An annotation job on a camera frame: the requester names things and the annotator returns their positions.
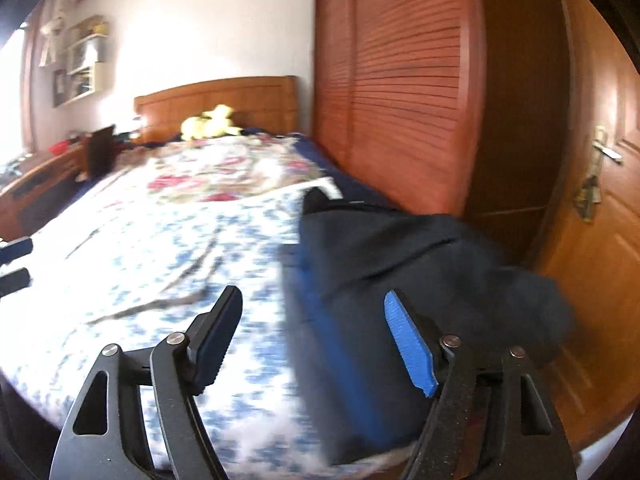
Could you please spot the dark wooden chair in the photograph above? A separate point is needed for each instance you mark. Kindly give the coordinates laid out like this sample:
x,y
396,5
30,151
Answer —
x,y
100,152

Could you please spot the red floral quilt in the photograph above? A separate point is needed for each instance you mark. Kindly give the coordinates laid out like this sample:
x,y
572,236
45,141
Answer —
x,y
210,170

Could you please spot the yellow plush toy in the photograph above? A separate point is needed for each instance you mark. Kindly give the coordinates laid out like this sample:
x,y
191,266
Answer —
x,y
210,125

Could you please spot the navy bed sheet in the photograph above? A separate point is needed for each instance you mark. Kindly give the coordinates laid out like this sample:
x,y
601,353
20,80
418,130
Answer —
x,y
350,185

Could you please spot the hanging keys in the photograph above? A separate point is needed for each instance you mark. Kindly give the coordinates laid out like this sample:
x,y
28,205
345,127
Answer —
x,y
587,197

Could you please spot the wooden door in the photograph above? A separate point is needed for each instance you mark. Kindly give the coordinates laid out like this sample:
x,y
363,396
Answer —
x,y
600,285

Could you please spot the black coat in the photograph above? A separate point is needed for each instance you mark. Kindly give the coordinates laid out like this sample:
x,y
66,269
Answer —
x,y
500,280

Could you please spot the wooden framed window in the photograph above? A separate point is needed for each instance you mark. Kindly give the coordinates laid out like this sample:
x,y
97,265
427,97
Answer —
x,y
12,95

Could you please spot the wooden louvred wardrobe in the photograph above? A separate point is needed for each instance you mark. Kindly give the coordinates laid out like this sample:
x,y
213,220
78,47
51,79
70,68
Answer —
x,y
410,85

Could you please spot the wooden bed headboard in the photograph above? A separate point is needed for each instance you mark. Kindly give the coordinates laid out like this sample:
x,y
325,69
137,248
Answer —
x,y
260,105

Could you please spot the navy folded cloth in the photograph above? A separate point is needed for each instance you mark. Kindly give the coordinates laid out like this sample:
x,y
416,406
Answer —
x,y
350,385

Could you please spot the wooden desk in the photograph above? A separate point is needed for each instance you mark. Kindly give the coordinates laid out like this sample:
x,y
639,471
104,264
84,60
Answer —
x,y
45,180

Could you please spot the red basket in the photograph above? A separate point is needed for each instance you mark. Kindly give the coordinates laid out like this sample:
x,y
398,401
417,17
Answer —
x,y
59,147

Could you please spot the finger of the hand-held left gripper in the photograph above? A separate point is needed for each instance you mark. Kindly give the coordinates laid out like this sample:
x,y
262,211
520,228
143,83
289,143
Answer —
x,y
14,282
15,251

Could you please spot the white wall shelf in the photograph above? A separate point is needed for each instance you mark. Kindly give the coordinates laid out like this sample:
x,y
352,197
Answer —
x,y
92,70

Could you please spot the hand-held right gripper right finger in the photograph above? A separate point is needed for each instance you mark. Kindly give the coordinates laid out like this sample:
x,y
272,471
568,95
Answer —
x,y
410,345

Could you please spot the blue floral bedspread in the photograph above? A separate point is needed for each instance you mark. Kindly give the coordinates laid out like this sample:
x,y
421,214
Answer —
x,y
150,270

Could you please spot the tied cream curtain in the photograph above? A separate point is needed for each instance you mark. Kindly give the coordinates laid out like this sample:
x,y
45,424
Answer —
x,y
57,25

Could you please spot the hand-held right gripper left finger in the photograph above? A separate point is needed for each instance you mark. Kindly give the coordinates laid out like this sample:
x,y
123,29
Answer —
x,y
220,330

